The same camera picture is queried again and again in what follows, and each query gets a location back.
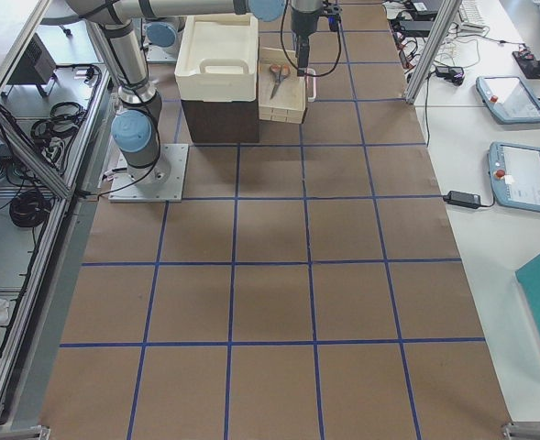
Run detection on blue teach pendant near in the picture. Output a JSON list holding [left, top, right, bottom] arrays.
[[487, 142, 540, 213]]

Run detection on aluminium frame post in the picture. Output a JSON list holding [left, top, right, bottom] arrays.
[[404, 0, 460, 105]]

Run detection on white plastic tray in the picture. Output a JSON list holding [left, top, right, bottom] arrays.
[[175, 14, 259, 102]]

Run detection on brown wooden drawer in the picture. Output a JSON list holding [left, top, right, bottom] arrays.
[[258, 47, 307, 124]]

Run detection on orange grey scissors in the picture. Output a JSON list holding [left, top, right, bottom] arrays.
[[269, 64, 290, 99]]

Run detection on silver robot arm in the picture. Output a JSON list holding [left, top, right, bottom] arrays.
[[67, 1, 285, 183], [140, 1, 330, 76]]

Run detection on blue teach pendant far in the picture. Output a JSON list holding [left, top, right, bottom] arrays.
[[476, 76, 540, 125]]

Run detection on blue teach pendant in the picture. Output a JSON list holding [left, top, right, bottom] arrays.
[[476, 76, 540, 125], [487, 142, 540, 213]]

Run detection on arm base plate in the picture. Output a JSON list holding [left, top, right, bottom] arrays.
[[107, 144, 190, 203], [147, 45, 178, 64]]

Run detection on black power adapter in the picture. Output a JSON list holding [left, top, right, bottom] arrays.
[[443, 191, 482, 209]]

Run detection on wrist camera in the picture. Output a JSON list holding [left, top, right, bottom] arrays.
[[321, 0, 341, 32]]

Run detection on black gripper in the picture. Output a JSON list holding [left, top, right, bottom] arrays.
[[291, 6, 321, 76]]

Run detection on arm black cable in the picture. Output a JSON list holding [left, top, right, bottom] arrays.
[[279, 0, 347, 78]]

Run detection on brown wooden cabinet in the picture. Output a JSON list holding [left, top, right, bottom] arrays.
[[182, 100, 259, 144]]

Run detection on white drawer handle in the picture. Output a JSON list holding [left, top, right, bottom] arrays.
[[305, 68, 317, 103]]

